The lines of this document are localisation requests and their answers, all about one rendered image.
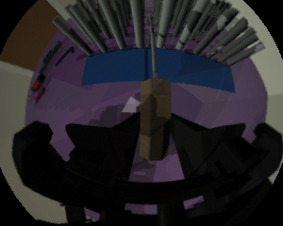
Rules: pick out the red and black screwdriver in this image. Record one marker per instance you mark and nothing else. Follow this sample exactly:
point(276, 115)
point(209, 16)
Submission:
point(37, 84)

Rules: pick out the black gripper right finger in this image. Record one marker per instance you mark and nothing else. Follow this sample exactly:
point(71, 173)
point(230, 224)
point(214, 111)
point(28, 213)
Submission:
point(195, 143)

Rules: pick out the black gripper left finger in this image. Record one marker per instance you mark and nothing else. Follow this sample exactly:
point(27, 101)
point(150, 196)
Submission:
point(119, 141)

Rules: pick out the blue flat strip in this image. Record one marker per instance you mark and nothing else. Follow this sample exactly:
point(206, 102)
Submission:
point(136, 64)

